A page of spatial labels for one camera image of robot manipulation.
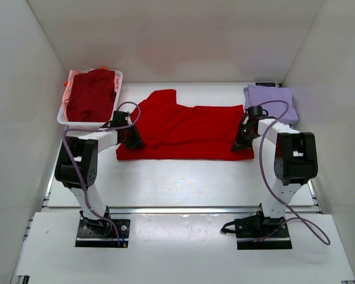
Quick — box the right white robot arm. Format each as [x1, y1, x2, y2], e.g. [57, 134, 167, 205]
[221, 105, 318, 242]

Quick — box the pink shirt in basket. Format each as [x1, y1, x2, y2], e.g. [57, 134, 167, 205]
[62, 69, 89, 108]

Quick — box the white plastic basket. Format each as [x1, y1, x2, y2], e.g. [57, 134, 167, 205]
[56, 69, 124, 131]

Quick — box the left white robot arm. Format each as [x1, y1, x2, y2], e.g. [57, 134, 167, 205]
[54, 111, 145, 237]

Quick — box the bright red t shirt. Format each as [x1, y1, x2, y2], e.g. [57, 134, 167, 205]
[116, 89, 254, 161]

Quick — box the silver aluminium rail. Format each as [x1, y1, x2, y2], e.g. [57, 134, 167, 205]
[41, 205, 320, 214]

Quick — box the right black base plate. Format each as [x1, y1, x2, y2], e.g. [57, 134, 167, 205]
[220, 210, 293, 250]

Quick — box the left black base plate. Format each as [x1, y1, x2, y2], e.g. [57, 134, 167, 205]
[75, 210, 131, 249]

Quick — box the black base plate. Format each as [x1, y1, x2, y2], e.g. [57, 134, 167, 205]
[75, 210, 131, 249]
[220, 210, 293, 250]

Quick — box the dark red shirt in basket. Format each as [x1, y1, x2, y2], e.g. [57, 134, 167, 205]
[65, 69, 118, 122]

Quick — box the small dark device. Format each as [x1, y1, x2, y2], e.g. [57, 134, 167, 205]
[255, 82, 279, 88]

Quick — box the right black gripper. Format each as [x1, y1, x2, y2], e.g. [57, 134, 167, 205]
[231, 124, 260, 151]

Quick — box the folded lavender t shirt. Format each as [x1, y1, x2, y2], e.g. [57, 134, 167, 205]
[243, 85, 299, 125]

